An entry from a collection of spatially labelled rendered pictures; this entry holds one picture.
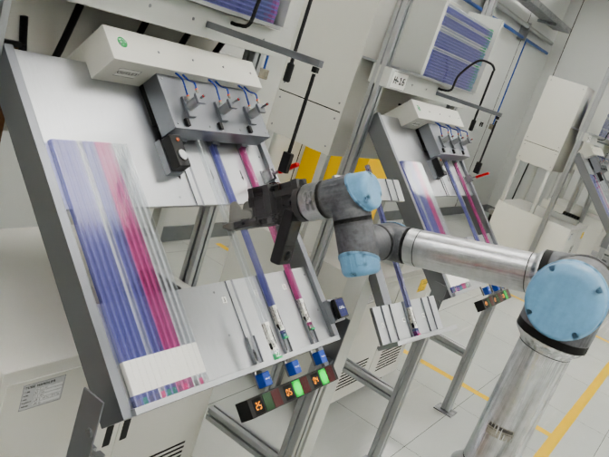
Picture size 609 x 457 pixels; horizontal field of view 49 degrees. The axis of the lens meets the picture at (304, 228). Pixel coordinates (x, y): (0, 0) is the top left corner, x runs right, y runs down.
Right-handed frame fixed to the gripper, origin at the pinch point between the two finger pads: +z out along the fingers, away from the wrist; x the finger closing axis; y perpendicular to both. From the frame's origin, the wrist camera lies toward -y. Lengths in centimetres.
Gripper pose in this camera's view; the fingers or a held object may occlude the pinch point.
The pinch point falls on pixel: (231, 228)
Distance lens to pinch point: 144.3
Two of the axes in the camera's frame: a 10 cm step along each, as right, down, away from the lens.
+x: -5.5, 0.5, -8.3
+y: -1.6, -9.9, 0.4
